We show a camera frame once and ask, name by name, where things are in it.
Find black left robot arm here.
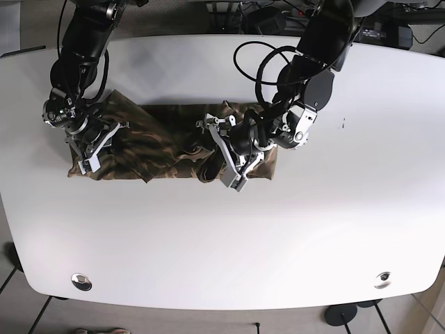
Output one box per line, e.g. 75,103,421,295
196,1,359,191

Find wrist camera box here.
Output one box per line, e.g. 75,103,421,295
220,170,248,192
78,156,101,175

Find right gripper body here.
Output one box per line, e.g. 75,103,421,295
64,120,129,172

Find black round stand base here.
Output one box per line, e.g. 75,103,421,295
323,303,357,326

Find camouflage T-shirt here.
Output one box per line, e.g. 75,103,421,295
85,90,262,183

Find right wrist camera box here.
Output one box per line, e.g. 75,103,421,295
78,156,101,175

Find right table grommet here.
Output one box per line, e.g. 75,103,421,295
373,271,393,289

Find left table grommet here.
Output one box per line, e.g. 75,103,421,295
71,273,92,292

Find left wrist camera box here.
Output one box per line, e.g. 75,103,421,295
220,170,248,192

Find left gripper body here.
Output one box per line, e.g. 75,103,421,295
196,113,266,178

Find table grommet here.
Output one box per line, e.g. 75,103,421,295
71,273,92,292
373,271,393,289

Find grey sneaker shoe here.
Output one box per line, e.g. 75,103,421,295
74,328,131,334

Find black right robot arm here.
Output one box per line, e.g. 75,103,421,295
42,1,128,174

